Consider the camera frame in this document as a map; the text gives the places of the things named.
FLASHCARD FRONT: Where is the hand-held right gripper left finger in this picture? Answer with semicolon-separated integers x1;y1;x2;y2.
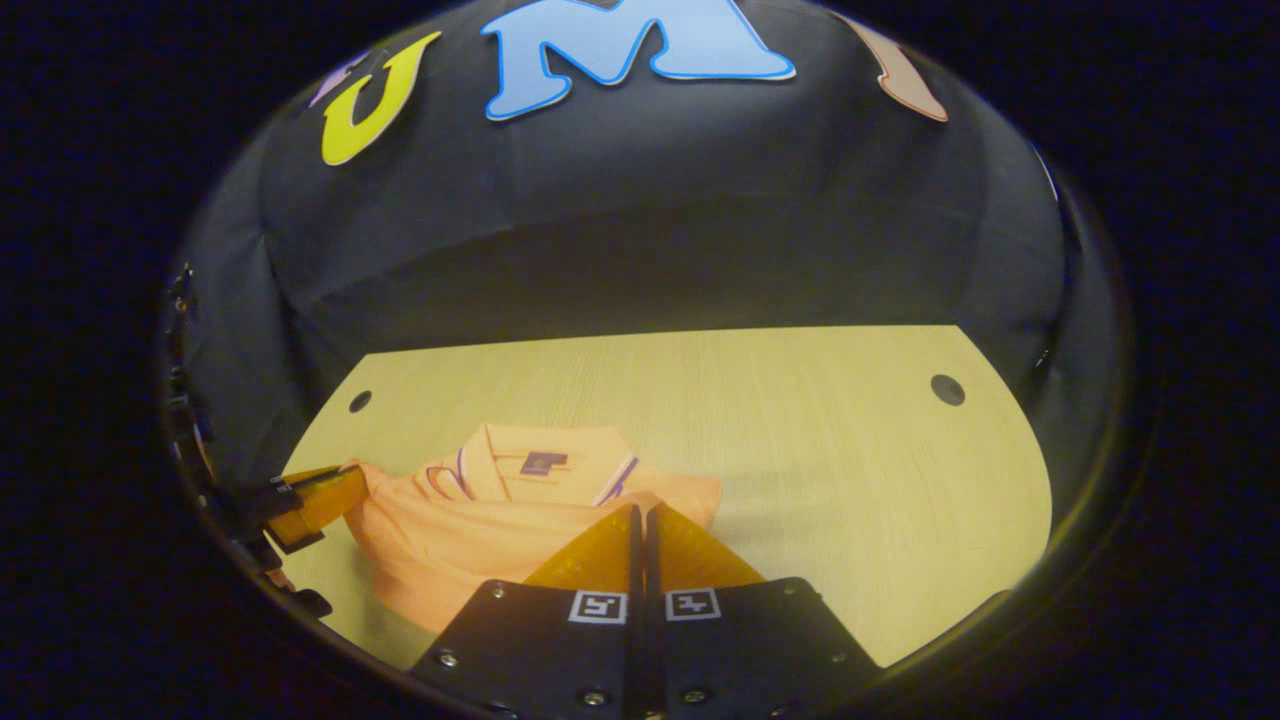
408;503;644;720

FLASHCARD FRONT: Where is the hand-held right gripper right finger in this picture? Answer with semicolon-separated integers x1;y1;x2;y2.
647;502;883;720

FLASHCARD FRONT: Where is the orange T-shirt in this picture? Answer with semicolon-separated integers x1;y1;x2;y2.
345;422;723;636

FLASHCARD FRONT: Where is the black backdrop cloth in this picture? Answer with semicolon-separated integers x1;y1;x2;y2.
165;0;1121;501

